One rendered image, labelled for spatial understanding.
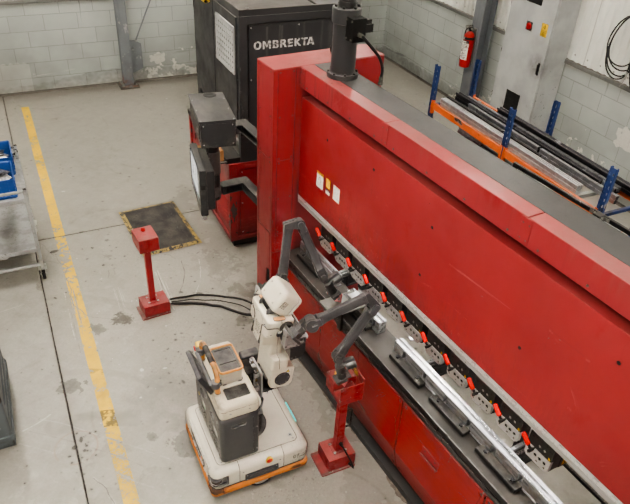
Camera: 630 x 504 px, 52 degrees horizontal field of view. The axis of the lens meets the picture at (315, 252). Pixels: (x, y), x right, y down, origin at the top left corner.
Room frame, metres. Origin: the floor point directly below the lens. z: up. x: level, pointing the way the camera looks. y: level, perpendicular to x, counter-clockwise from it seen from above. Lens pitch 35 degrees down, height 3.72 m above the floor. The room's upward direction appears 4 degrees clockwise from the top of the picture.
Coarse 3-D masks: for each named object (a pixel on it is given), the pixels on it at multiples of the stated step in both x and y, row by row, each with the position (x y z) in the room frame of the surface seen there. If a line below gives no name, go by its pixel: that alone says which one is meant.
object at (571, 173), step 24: (456, 96) 6.01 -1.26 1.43; (480, 120) 5.38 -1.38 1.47; (504, 120) 5.42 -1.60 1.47; (528, 144) 5.01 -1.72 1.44; (552, 144) 5.04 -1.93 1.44; (552, 168) 4.54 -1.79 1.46; (576, 168) 4.58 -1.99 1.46; (600, 168) 4.59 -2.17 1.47; (576, 192) 4.28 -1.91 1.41; (600, 192) 4.27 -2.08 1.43; (624, 192) 4.33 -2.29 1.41
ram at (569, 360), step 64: (320, 128) 3.88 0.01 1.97; (320, 192) 3.84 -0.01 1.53; (384, 192) 3.26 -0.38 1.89; (448, 192) 2.93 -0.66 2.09; (384, 256) 3.19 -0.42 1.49; (448, 256) 2.76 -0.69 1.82; (512, 256) 2.43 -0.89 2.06; (448, 320) 2.67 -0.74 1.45; (512, 320) 2.34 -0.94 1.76; (576, 320) 2.09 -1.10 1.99; (512, 384) 2.26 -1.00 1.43; (576, 384) 2.00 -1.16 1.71; (576, 448) 1.91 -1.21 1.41
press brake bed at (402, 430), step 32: (320, 352) 3.52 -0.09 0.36; (352, 352) 3.19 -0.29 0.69; (320, 384) 3.50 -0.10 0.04; (384, 384) 2.87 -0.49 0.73; (384, 416) 2.83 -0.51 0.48; (416, 416) 2.60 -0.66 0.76; (384, 448) 2.84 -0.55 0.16; (416, 448) 2.55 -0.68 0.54; (448, 448) 2.36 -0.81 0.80; (416, 480) 2.52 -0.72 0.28; (448, 480) 2.31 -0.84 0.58; (480, 480) 2.15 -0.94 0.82
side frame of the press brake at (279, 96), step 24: (360, 48) 4.53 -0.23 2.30; (264, 72) 4.11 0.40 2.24; (288, 72) 4.05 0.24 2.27; (360, 72) 4.34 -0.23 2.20; (264, 96) 4.11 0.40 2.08; (288, 96) 4.05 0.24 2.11; (264, 120) 4.11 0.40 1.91; (288, 120) 4.05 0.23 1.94; (264, 144) 4.10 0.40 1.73; (288, 144) 4.06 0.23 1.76; (264, 168) 4.10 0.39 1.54; (288, 168) 4.06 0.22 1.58; (264, 192) 4.10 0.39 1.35; (288, 192) 4.06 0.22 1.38; (264, 216) 4.10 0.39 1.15; (288, 216) 4.07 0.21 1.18; (312, 216) 4.17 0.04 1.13; (264, 240) 4.09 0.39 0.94; (312, 240) 4.18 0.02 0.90; (264, 264) 4.08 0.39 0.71; (336, 264) 4.31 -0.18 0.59
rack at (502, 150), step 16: (480, 64) 6.13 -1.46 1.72; (432, 96) 5.93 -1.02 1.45; (432, 112) 5.91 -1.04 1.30; (448, 112) 5.69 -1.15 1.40; (512, 112) 4.97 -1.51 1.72; (464, 128) 5.45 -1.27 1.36; (512, 128) 4.97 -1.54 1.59; (496, 144) 5.06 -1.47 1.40; (512, 160) 4.86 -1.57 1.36; (544, 176) 4.53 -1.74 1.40; (608, 176) 4.05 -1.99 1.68; (592, 192) 4.32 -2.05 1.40; (608, 192) 4.01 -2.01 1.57; (624, 208) 4.15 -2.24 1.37
